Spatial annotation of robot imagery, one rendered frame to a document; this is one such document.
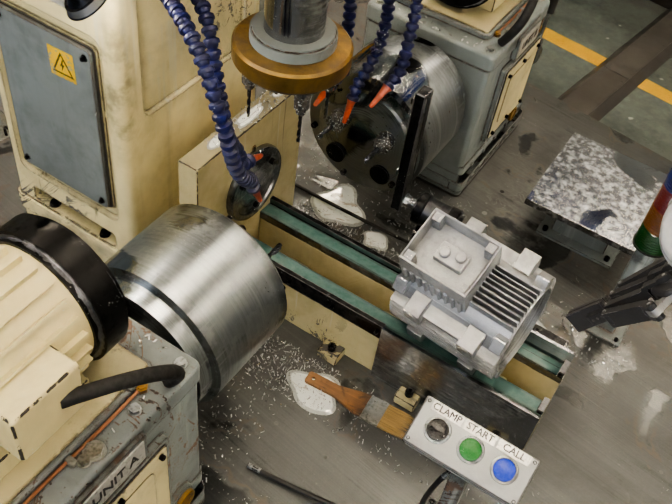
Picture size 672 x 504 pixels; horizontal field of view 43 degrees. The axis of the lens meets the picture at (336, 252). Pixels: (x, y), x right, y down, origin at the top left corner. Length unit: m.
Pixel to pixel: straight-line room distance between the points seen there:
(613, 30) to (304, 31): 3.14
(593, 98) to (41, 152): 2.60
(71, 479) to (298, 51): 0.64
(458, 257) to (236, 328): 0.35
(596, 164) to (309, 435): 0.86
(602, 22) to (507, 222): 2.55
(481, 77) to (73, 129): 0.76
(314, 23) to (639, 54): 2.97
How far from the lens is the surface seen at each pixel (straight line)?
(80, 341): 0.93
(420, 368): 1.43
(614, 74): 3.89
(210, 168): 1.36
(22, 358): 0.91
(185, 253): 1.18
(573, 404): 1.59
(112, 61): 1.29
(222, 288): 1.17
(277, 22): 1.22
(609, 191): 1.83
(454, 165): 1.82
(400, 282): 1.33
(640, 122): 3.72
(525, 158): 2.02
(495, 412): 1.42
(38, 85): 1.45
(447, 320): 1.33
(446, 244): 1.31
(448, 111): 1.60
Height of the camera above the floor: 2.04
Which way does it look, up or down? 47 degrees down
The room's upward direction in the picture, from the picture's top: 9 degrees clockwise
